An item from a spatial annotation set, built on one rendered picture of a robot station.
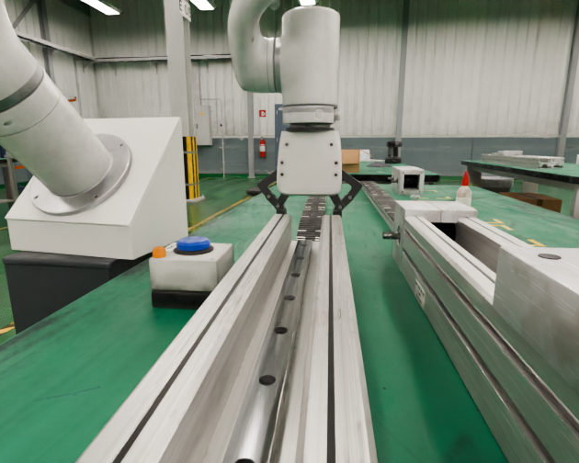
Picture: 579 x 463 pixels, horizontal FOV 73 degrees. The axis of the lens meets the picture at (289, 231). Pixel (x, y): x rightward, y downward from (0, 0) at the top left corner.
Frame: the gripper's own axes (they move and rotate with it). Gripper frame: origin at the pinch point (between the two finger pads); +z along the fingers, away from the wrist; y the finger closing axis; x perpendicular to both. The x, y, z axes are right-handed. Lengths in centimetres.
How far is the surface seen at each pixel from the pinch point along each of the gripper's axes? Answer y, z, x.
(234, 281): 3.6, -3.0, 34.9
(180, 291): 13.4, 3.4, 21.6
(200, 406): 2.1, -1.7, 47.3
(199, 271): 10.9, 0.8, 21.9
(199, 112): 377, -103, -1074
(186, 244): 13.2, -1.6, 19.8
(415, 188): -36, 4, -92
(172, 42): 252, -171, -584
